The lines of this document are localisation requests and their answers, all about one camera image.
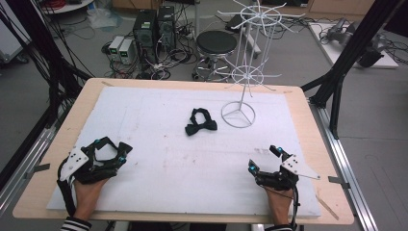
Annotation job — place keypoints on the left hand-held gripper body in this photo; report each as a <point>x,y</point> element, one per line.
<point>77,160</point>

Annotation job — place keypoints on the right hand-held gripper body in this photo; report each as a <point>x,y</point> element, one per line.
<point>288,170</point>

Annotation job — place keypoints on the black bow tie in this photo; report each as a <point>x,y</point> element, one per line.
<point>200,125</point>

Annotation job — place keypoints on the person's right hand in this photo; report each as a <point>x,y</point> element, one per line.
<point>279,205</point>

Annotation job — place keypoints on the person's left hand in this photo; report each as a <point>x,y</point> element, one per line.
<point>87,199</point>

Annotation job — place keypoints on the grey metal clamp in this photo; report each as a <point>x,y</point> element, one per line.
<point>338,181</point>
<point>38,168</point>

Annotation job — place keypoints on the light wooden table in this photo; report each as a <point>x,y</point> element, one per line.
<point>320,141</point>

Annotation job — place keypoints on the thin wooden stick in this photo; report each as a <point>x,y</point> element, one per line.
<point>327,207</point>

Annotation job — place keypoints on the white foam mat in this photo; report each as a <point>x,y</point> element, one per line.
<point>179,173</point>

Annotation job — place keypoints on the person's right striped sleeve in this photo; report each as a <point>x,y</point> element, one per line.
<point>278,228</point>

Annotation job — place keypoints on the person's striped sleeve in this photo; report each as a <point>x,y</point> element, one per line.
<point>75,224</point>
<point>278,228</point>

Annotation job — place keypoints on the person's left striped sleeve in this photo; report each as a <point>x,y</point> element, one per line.
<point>75,224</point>

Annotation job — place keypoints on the grey power supply unit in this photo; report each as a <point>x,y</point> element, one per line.
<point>126,51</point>
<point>115,46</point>

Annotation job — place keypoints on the white floor platform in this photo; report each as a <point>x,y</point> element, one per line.
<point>327,48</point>

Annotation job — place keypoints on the large black computer tower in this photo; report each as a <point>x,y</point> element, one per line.
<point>145,35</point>

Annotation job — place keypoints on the clear plastic bag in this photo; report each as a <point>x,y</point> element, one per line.
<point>102,17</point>

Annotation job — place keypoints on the black round stool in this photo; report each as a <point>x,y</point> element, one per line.
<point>216,42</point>

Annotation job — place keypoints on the slim black computer tower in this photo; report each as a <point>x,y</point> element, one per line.
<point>166,27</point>

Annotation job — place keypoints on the white equipment case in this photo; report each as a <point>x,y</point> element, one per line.
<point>11,41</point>

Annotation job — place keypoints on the round white table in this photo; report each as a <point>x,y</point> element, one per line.
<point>69,6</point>

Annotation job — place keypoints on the aluminium rail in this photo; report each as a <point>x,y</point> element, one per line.
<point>22,166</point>
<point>349,173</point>

